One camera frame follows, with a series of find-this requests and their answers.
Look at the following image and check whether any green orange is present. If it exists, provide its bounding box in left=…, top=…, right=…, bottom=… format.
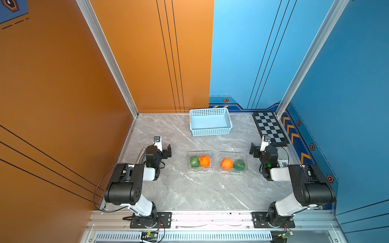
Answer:
left=233, top=160, right=246, bottom=171
left=189, top=156, right=200, bottom=168

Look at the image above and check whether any aluminium front rail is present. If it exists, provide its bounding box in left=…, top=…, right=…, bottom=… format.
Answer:
left=85, top=210, right=341, bottom=231

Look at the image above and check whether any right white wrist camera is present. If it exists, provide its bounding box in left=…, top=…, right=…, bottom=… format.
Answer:
left=260, top=135, right=271, bottom=152

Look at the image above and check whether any clear plastic clamshell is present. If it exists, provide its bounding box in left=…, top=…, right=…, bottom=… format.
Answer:
left=186, top=150, right=214, bottom=174
left=217, top=151, right=248, bottom=174

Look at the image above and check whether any left green circuit board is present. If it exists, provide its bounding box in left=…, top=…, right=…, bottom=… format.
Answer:
left=140, top=231, right=159, bottom=243

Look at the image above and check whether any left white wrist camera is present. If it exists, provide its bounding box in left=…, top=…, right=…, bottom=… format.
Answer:
left=154, top=136, right=163, bottom=152

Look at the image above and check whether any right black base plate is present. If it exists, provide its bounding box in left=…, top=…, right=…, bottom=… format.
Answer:
left=251, top=211, right=295, bottom=229

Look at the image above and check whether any green circuit board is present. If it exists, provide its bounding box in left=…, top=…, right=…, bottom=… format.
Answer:
left=278, top=231, right=294, bottom=239
left=140, top=231, right=159, bottom=243

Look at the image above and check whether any black white checkerboard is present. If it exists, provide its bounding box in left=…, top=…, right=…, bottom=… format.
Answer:
left=252, top=111, right=289, bottom=147

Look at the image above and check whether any grey metal cylinder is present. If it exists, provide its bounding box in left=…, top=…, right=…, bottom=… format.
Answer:
left=134, top=147, right=146, bottom=165

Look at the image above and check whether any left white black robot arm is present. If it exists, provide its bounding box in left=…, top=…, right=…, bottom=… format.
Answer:
left=104, top=145, right=172, bottom=228

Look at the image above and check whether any small white tag card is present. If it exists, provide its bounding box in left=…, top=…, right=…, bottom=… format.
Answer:
left=278, top=160, right=289, bottom=168

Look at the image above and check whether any right green circuit board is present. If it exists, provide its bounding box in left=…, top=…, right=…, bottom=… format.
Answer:
left=278, top=231, right=294, bottom=239

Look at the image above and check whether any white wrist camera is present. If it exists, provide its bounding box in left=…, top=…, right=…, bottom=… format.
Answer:
left=260, top=135, right=271, bottom=152
left=154, top=136, right=163, bottom=152

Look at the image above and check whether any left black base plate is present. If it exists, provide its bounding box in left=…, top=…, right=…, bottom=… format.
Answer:
left=130, top=212, right=172, bottom=229

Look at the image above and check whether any orange fruit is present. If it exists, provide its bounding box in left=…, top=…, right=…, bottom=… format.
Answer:
left=200, top=156, right=210, bottom=168
left=220, top=158, right=234, bottom=171

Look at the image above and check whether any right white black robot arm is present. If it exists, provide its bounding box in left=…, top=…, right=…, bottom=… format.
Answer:
left=249, top=142, right=336, bottom=229

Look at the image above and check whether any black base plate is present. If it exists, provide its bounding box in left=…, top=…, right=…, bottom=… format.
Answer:
left=251, top=211, right=295, bottom=229
left=130, top=212, right=172, bottom=229

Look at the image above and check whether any light blue plastic basket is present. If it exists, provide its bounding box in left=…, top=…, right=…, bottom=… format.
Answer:
left=189, top=107, right=233, bottom=137

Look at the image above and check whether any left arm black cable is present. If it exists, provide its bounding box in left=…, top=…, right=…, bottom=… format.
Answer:
left=93, top=163, right=122, bottom=212

